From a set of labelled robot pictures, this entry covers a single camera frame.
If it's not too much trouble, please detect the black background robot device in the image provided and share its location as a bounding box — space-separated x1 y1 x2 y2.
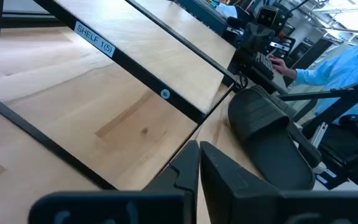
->
228 4 296 63

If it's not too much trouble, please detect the black metal rig frame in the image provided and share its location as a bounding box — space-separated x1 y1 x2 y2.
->
277 70 358 138

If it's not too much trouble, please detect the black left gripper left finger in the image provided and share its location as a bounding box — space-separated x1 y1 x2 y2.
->
142 139 200 224

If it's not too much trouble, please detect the black cable loop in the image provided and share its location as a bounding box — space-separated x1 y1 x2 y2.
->
236 73 249 91

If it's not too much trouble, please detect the black metal wood shelf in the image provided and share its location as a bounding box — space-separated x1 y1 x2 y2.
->
0 0 239 191

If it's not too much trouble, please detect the white shelf label sticker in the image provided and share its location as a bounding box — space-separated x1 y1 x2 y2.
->
74 21 116 58

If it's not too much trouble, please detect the dark blue panel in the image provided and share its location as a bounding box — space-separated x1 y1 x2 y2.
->
175 0 229 35

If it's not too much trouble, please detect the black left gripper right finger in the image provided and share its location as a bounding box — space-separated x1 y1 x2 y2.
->
199 141 282 224

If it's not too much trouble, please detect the black slide sandal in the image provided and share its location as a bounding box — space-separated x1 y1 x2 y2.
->
227 88 316 191
250 84 323 169

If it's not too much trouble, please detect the person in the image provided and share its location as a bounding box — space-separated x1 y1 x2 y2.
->
268 0 358 125

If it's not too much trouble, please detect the person's hand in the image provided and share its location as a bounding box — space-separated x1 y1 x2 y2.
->
268 57 298 80

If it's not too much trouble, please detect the black keyboard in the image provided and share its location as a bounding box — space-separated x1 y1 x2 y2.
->
253 51 275 80

